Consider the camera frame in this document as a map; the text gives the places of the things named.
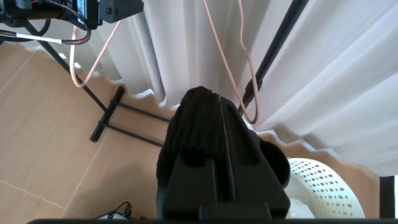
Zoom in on white laundry basket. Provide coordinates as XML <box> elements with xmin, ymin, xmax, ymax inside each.
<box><xmin>284</xmin><ymin>157</ymin><xmax>366</xmax><ymax>219</ymax></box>

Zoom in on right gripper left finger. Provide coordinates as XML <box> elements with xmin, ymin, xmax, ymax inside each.
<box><xmin>163</xmin><ymin>151</ymin><xmax>223</xmax><ymax>219</ymax></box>

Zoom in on pink clothes hanger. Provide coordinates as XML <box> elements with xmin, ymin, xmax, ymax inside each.
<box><xmin>203</xmin><ymin>0</ymin><xmax>260</xmax><ymax>125</ymax></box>
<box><xmin>68</xmin><ymin>19</ymin><xmax>123</xmax><ymax>88</ymax></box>

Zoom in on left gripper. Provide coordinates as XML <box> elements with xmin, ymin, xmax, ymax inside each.
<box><xmin>0</xmin><ymin>0</ymin><xmax>104</xmax><ymax>30</ymax></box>

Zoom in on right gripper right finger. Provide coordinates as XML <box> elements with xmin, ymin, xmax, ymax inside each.
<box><xmin>220</xmin><ymin>96</ymin><xmax>292</xmax><ymax>219</ymax></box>

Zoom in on black clothes rack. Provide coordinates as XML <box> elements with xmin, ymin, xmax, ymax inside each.
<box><xmin>23</xmin><ymin>0</ymin><xmax>310</xmax><ymax>149</ymax></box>

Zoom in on black shorts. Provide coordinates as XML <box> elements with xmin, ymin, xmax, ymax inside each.
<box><xmin>156</xmin><ymin>86</ymin><xmax>292</xmax><ymax>218</ymax></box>

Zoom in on beige curtain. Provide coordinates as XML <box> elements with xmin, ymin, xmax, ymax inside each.
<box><xmin>96</xmin><ymin>0</ymin><xmax>398</xmax><ymax>177</ymax></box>

